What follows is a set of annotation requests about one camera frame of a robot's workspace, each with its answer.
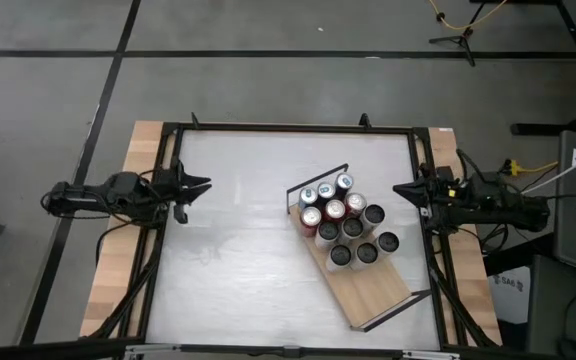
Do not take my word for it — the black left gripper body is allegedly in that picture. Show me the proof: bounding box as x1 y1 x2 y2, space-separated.
162 158 190 226

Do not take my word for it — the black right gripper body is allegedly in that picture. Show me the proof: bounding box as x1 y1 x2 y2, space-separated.
424 166 463 225

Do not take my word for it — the white Celsius energy drink can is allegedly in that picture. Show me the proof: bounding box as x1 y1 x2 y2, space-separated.
325 244 353 274
337 216 366 246
352 242 380 272
314 220 340 250
360 203 387 236
373 231 401 257

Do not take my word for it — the red soda can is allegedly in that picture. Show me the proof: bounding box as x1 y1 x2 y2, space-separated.
299 206 323 238
344 191 368 216
323 198 347 224

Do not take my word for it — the silver blue Red Bull can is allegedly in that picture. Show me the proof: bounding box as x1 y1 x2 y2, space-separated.
334 171 355 199
298 186 319 210
316 180 337 201

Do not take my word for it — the white printed box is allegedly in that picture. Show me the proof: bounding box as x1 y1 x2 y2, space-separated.
487 267 532 326

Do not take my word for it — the black desk leg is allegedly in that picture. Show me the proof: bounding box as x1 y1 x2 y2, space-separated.
511 97 576 137

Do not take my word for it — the black tripod stand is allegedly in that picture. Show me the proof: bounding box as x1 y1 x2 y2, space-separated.
427 0 489 66

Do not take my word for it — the dark grey cabinet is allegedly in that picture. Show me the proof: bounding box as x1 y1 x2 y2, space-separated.
526 254 576 360

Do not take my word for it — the yellow extension cord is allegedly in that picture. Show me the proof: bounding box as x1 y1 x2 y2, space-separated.
503 158 560 177

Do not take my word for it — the black cable bundle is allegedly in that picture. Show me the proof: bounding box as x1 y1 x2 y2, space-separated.
427 239 499 349
85 227 169 341

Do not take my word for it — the wooden shelf with black frame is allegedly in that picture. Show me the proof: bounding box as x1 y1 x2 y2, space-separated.
285 162 433 332

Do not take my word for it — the white cable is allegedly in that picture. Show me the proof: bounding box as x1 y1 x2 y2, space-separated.
520 143 576 196

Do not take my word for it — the yellow floor cable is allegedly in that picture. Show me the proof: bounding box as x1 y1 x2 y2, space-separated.
427 0 509 31

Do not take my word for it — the silver aluminium rail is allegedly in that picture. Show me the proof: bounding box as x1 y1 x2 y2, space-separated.
122 343 462 360

